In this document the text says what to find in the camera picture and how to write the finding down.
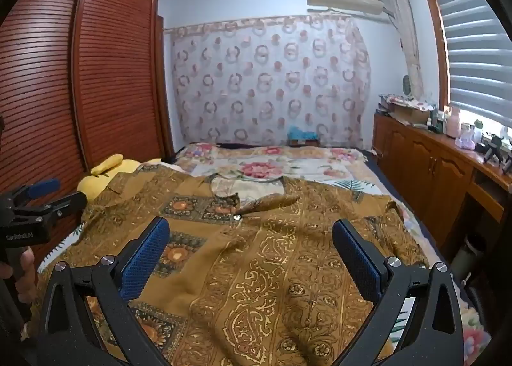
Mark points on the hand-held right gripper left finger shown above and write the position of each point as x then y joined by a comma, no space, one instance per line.
144,258

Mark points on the cardboard box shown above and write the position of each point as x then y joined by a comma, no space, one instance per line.
408,114

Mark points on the grey striped window blind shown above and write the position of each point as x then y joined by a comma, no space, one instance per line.
472,49

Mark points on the person's left hand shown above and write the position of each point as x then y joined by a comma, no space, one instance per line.
28,274

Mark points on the grey trash bin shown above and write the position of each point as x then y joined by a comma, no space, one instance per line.
470,258

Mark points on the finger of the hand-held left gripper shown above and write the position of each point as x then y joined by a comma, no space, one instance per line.
44,186
68,205

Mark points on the mustard patterned shirt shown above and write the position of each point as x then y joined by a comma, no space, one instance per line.
260,270

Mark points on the pink bottle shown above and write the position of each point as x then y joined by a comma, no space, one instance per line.
453,124

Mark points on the brown slatted wooden wardrobe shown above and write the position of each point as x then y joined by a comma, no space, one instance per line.
112,69

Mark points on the small green fan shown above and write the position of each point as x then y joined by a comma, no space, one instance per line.
407,85

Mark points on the purple figurine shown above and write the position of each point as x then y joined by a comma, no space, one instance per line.
466,140

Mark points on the small black tripod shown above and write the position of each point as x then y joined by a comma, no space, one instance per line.
492,148

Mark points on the blue cloth bundle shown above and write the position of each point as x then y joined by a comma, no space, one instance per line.
304,134

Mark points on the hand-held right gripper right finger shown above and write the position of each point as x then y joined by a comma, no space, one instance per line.
356,258

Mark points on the floral bedsheet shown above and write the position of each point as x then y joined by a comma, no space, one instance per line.
260,168

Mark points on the brown wooden cabinet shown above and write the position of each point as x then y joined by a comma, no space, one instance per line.
420,162

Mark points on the beige tied window curtain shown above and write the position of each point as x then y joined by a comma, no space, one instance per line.
406,29

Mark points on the yellow plush toy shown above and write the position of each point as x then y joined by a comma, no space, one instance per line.
90,186

